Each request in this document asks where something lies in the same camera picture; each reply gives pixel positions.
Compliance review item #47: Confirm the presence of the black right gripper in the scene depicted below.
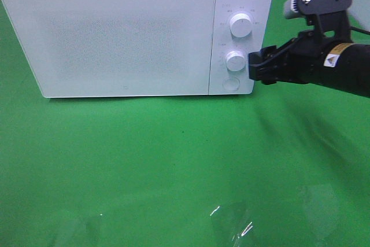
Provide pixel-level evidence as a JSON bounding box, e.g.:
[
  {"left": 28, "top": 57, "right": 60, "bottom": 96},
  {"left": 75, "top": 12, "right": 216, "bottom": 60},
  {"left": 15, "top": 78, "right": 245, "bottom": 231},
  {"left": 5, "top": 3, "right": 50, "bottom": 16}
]
[{"left": 249, "top": 32, "right": 356, "bottom": 85}]

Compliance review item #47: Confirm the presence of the white microwave knob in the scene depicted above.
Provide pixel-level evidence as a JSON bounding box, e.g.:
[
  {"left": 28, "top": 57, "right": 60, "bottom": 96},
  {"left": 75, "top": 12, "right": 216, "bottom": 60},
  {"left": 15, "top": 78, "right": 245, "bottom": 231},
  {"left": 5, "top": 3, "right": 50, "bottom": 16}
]
[
  {"left": 230, "top": 13, "right": 253, "bottom": 38},
  {"left": 225, "top": 51, "right": 246, "bottom": 72}
]

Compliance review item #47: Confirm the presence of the white microwave door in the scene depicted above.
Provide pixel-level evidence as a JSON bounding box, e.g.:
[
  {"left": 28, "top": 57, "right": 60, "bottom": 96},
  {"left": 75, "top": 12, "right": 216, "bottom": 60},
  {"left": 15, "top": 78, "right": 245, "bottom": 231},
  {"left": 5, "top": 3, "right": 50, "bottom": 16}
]
[{"left": 2, "top": 0, "right": 214, "bottom": 98}]

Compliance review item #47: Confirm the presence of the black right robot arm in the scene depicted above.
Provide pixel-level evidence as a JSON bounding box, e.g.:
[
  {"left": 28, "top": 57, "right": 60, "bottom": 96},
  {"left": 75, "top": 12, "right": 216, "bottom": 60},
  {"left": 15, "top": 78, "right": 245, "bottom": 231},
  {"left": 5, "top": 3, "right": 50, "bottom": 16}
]
[{"left": 249, "top": 31, "right": 369, "bottom": 97}]

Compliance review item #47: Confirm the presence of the round microwave door button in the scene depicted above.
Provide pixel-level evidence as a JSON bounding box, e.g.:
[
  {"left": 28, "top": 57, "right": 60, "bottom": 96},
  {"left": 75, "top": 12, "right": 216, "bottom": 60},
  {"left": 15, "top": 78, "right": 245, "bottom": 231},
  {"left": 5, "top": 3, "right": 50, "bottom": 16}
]
[{"left": 223, "top": 78, "right": 240, "bottom": 91}]

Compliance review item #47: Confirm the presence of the green table mat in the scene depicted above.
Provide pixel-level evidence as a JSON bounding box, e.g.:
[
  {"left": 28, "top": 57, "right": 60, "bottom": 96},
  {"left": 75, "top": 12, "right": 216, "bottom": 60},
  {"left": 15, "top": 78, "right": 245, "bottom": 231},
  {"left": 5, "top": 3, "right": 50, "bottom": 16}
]
[{"left": 1, "top": 13, "right": 369, "bottom": 246}]

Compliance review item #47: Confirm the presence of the white microwave oven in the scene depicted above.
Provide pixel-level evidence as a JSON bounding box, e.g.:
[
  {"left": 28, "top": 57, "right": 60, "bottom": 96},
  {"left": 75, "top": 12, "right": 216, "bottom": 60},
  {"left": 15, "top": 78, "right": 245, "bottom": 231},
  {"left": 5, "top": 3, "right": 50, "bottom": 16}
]
[{"left": 2, "top": 0, "right": 272, "bottom": 98}]

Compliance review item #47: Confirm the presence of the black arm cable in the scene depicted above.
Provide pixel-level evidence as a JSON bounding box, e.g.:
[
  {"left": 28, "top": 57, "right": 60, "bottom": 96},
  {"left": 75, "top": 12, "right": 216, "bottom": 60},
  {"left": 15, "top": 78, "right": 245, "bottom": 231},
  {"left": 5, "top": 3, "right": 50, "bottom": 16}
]
[{"left": 348, "top": 26, "right": 370, "bottom": 36}]

